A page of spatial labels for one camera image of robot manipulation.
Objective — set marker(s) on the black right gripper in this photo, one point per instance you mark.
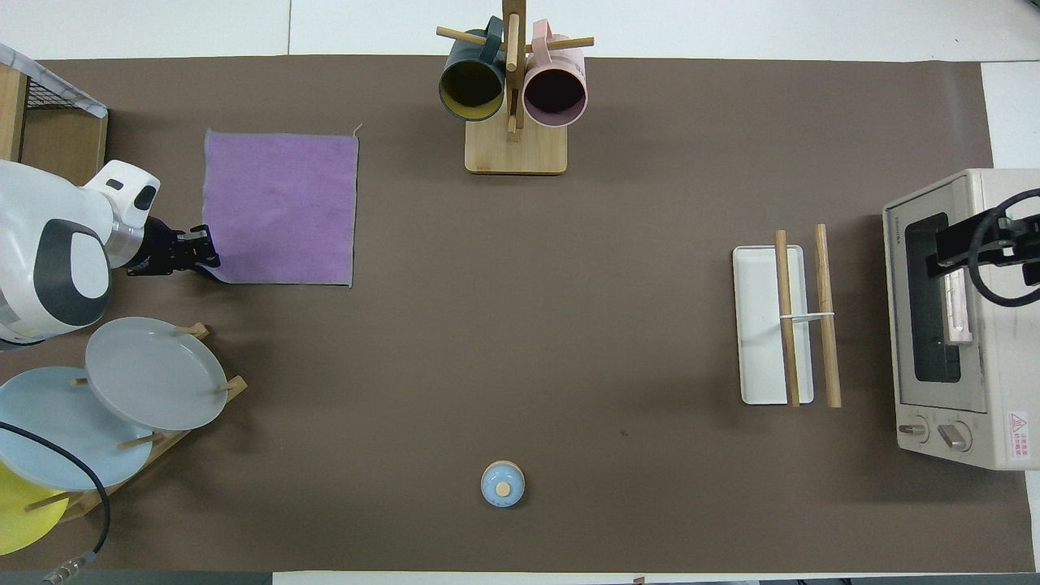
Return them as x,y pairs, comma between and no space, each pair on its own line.
1016,252

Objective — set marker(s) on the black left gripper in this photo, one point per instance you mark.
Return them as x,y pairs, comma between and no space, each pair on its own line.
166,252

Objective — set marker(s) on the purple and grey towel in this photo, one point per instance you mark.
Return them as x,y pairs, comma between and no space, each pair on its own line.
284,211

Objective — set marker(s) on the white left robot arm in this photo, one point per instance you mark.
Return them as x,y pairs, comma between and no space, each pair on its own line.
32,244

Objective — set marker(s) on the wooden plate rack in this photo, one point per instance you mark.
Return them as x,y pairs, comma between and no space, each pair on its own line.
234,388

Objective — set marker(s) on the white towel rack wooden bars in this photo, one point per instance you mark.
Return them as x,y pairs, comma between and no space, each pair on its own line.
760,341

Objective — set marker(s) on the beige toaster oven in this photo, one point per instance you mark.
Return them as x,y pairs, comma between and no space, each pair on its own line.
999,366

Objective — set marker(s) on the grey plate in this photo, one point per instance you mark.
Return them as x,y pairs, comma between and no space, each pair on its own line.
154,374

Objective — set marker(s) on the wooden shelf box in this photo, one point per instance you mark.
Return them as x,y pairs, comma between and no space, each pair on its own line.
65,138

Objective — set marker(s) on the light blue plate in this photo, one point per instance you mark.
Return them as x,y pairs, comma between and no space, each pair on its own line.
49,431

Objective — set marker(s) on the brown table mat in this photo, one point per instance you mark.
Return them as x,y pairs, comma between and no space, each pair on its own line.
487,325

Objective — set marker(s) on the dark teal mug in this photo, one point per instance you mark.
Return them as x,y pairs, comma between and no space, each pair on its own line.
471,85

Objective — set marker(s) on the wooden mug tree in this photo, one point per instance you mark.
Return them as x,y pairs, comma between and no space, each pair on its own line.
516,154

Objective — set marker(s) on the yellow plate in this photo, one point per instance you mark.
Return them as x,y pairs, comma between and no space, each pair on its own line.
20,520

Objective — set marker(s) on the pink mug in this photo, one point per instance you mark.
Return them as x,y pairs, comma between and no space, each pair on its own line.
555,93

